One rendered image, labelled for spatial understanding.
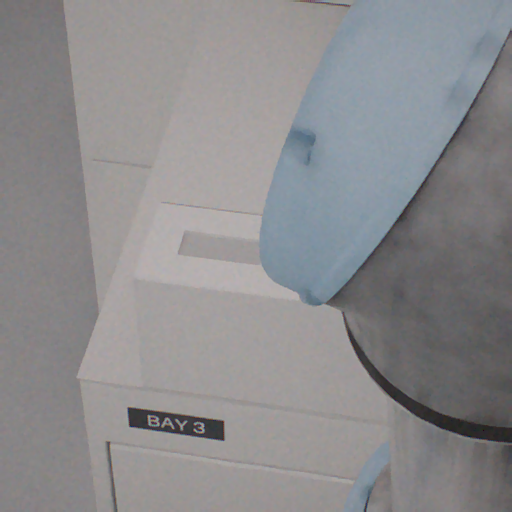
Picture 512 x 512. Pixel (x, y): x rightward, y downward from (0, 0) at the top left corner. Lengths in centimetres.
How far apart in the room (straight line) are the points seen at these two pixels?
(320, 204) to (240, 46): 119
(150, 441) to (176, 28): 64
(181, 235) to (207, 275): 5
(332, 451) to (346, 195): 84
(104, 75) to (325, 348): 77
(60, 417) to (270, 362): 113
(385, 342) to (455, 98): 9
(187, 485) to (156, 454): 5
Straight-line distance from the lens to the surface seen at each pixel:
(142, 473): 128
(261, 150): 140
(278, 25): 159
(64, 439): 219
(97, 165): 187
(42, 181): 263
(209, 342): 111
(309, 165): 37
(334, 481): 123
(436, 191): 36
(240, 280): 107
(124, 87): 177
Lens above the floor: 173
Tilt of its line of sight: 45 degrees down
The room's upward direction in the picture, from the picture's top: straight up
